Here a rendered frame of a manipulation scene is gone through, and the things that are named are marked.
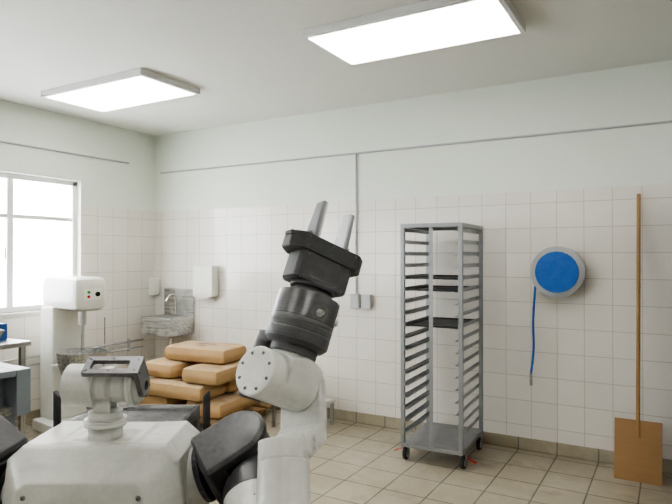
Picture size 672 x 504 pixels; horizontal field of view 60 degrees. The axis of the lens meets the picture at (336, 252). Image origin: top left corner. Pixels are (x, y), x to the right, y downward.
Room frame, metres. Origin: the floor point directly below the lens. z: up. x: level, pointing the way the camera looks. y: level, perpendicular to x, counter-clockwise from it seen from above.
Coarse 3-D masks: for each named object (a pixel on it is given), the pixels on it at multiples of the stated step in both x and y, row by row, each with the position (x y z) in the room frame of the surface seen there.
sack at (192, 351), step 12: (168, 348) 5.62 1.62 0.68; (180, 348) 5.57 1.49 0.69; (192, 348) 5.52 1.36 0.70; (204, 348) 5.48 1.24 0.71; (216, 348) 5.45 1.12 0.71; (228, 348) 5.48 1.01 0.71; (240, 348) 5.62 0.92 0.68; (180, 360) 5.60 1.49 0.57; (192, 360) 5.51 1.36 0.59; (204, 360) 5.45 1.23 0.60; (216, 360) 5.39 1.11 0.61; (228, 360) 5.43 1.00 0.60
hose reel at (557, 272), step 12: (540, 252) 4.57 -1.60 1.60; (552, 252) 4.50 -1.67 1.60; (564, 252) 4.47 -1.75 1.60; (540, 264) 4.54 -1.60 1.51; (552, 264) 4.50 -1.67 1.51; (564, 264) 4.45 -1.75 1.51; (576, 264) 4.41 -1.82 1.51; (540, 276) 4.54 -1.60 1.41; (552, 276) 4.50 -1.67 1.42; (564, 276) 4.45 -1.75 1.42; (576, 276) 4.41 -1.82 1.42; (540, 288) 4.56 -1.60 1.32; (552, 288) 4.50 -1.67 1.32; (564, 288) 4.45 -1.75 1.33; (576, 288) 4.42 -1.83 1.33
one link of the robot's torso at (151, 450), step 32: (128, 416) 1.03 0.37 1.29; (160, 416) 1.03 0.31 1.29; (192, 416) 1.06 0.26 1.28; (32, 448) 0.86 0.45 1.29; (64, 448) 0.86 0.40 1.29; (96, 448) 0.86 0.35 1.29; (128, 448) 0.86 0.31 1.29; (160, 448) 0.86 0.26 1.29; (192, 448) 0.93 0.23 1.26; (0, 480) 0.89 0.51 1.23; (32, 480) 0.83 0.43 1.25; (64, 480) 0.83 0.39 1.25; (96, 480) 0.83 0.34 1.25; (128, 480) 0.83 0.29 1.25; (160, 480) 0.84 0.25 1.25; (192, 480) 0.89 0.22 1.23
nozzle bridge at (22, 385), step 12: (0, 372) 1.96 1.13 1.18; (12, 372) 1.99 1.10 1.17; (24, 372) 2.02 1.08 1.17; (0, 384) 2.04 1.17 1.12; (12, 384) 2.02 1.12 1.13; (24, 384) 2.02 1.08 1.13; (0, 396) 2.04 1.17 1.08; (12, 396) 2.02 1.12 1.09; (24, 396) 2.02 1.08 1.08; (0, 408) 2.00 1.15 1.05; (12, 408) 2.02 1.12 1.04; (24, 408) 2.02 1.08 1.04; (12, 420) 2.09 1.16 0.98
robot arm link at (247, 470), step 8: (256, 456) 0.88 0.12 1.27; (240, 464) 0.86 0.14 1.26; (248, 464) 0.86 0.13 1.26; (256, 464) 0.86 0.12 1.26; (232, 472) 0.86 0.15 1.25; (240, 472) 0.85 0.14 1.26; (248, 472) 0.84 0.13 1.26; (256, 472) 0.85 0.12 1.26; (232, 480) 0.84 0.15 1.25; (240, 480) 0.84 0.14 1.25; (224, 488) 0.85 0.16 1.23; (224, 496) 0.84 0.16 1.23
